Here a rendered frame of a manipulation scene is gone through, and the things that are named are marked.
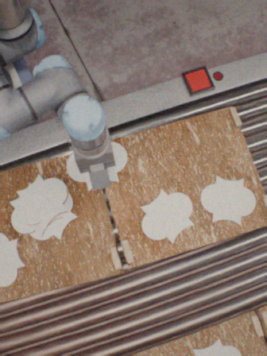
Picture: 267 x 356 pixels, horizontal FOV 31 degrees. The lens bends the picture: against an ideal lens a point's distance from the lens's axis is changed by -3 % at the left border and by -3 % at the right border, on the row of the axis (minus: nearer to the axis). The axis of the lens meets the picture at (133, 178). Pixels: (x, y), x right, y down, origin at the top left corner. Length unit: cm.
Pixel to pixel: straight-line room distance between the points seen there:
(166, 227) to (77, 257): 24
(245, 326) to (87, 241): 47
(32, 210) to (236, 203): 53
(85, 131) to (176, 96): 58
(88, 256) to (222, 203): 38
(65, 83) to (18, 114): 11
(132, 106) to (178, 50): 118
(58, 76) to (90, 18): 172
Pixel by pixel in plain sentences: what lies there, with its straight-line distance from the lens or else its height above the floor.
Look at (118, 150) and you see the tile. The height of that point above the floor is 108.
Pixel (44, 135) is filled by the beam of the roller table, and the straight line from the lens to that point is 141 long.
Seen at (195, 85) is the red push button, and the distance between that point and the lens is 143.
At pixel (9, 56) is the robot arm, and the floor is 108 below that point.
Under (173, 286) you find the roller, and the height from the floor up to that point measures 92.
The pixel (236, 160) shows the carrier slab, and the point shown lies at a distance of 136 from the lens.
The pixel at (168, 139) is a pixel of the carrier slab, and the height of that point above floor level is 94.
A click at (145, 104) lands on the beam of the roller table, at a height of 91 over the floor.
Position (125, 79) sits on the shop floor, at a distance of 247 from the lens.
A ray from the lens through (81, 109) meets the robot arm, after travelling 90.
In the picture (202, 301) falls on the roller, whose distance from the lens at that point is 130.
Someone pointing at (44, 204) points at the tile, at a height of 98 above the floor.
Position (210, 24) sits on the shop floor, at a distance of 266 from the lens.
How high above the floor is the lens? 221
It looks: 75 degrees down
